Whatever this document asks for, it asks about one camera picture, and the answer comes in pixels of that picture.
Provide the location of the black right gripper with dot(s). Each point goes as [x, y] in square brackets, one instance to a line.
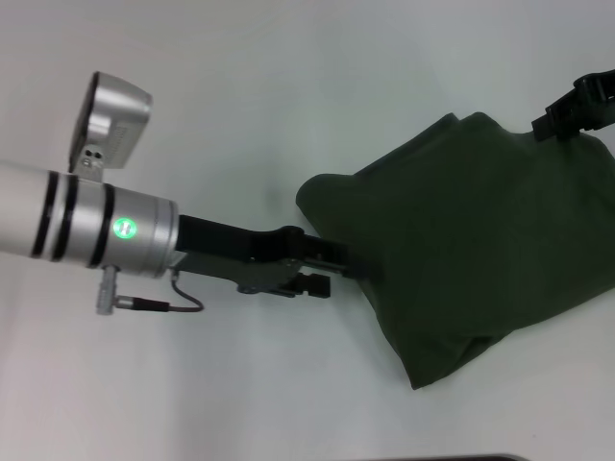
[596, 103]

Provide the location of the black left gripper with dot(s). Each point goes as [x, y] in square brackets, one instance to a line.
[240, 249]

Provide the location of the dark green printed t-shirt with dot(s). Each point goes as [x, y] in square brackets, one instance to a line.
[480, 240]

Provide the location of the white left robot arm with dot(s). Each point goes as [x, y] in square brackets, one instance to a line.
[96, 225]

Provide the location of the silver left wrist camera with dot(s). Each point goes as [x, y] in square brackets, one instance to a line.
[113, 129]

